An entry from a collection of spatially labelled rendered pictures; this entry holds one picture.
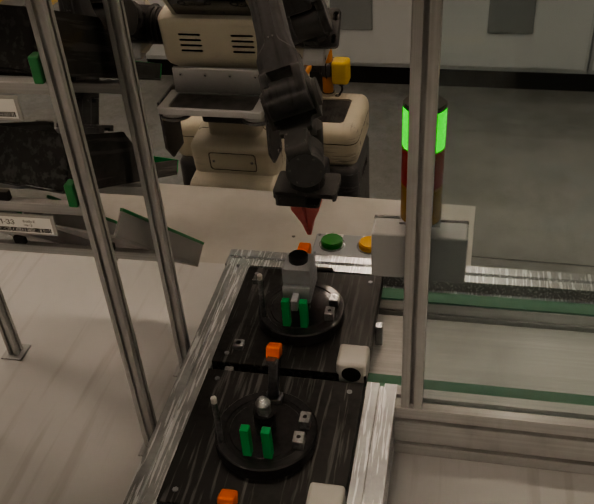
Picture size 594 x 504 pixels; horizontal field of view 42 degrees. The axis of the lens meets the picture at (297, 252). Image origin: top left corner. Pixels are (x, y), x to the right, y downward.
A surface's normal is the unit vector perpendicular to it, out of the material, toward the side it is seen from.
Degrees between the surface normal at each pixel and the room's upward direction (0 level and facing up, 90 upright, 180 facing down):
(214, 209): 0
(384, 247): 90
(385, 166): 0
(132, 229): 90
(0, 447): 0
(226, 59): 98
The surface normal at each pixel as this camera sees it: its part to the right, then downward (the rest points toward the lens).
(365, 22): -0.22, 0.59
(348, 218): -0.06, -0.80
